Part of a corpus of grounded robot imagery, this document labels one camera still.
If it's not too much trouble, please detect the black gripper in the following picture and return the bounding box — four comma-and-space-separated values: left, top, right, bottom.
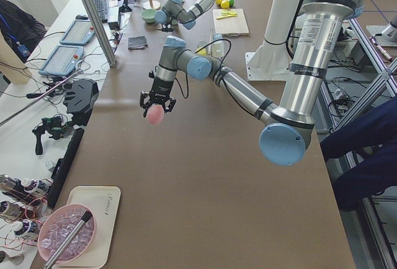
161, 22, 174, 32
140, 78, 176, 117

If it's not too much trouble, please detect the pink plastic cup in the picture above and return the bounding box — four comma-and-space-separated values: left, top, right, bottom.
146, 105, 164, 125

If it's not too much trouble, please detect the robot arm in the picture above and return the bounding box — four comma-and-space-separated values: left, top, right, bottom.
140, 0, 363, 165
154, 0, 216, 32

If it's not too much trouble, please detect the grey cup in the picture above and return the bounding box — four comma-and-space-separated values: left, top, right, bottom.
197, 40, 207, 49

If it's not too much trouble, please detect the yellow cup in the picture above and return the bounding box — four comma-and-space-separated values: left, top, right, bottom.
196, 48, 207, 56

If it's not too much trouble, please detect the light blue cup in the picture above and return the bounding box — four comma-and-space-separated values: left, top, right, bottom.
212, 33, 223, 42

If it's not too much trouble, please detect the white cup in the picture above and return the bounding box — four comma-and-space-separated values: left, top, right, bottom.
212, 40, 225, 58

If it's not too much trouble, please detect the mint green bowl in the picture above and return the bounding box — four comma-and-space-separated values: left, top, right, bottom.
140, 9, 157, 24

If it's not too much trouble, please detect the grey folded cloth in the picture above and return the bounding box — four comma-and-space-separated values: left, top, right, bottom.
127, 36, 148, 50

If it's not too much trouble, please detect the yellow plastic knife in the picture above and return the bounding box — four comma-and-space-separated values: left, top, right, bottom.
215, 14, 237, 20

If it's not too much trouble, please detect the black keyboard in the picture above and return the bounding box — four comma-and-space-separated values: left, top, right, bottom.
92, 0, 109, 23

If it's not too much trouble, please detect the wooden cutting board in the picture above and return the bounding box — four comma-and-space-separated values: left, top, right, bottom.
212, 9, 249, 35

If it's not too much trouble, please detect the black plastic gripper housing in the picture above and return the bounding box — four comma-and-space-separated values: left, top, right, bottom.
63, 79, 99, 127

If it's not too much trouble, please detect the blue teach pendant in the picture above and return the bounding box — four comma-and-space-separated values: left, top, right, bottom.
38, 45, 84, 76
60, 20, 95, 46

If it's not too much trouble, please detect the black computer mouse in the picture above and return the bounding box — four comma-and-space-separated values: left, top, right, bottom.
75, 14, 88, 20

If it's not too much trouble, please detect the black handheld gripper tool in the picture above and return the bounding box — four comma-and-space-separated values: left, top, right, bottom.
32, 116, 74, 155

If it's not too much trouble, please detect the cream plastic tray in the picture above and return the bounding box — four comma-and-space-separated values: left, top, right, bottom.
56, 186, 121, 268

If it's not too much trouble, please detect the black flat bar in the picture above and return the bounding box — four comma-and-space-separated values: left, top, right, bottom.
47, 128, 84, 209

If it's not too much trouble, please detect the metal rod black tip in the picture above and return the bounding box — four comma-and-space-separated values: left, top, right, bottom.
44, 211, 92, 269

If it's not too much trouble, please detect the pink bowl of ice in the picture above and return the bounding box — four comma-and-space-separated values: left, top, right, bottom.
38, 204, 96, 264

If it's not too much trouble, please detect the white wire cup holder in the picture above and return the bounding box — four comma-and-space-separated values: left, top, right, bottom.
203, 29, 216, 57

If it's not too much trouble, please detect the aluminium frame post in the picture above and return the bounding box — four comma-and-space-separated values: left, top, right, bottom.
81, 0, 117, 67

